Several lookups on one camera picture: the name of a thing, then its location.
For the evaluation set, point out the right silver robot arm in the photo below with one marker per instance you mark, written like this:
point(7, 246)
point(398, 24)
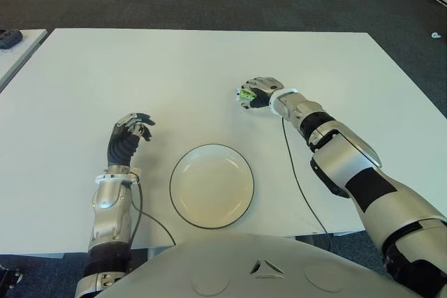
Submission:
point(356, 172)

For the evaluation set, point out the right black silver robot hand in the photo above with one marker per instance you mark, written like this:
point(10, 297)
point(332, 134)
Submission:
point(267, 85)

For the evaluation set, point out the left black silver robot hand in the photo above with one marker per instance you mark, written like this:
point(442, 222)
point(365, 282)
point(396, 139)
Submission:
point(118, 148)

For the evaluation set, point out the green toothpaste tube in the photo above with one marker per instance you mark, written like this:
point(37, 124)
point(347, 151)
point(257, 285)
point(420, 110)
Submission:
point(246, 95)

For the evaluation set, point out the white round floor object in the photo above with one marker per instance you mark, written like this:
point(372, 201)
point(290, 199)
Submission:
point(435, 35)

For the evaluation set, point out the white side table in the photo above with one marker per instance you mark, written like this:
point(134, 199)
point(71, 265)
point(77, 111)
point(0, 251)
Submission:
point(19, 57)

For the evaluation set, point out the grey robot torso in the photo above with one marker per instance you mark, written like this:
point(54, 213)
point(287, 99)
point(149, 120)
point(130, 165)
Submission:
point(244, 270)

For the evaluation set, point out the black wheeled base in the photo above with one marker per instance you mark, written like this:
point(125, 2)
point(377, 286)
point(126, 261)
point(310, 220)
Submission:
point(8, 275)

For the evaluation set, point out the black game controller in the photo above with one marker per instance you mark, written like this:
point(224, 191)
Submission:
point(9, 39)

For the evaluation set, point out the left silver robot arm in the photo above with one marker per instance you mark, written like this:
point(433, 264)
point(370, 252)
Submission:
point(106, 203)

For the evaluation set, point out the white plate with black rim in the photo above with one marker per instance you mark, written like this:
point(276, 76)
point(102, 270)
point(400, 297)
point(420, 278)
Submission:
point(209, 186)

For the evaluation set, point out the grey table leg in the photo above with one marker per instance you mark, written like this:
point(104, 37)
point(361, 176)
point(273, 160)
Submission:
point(305, 239)

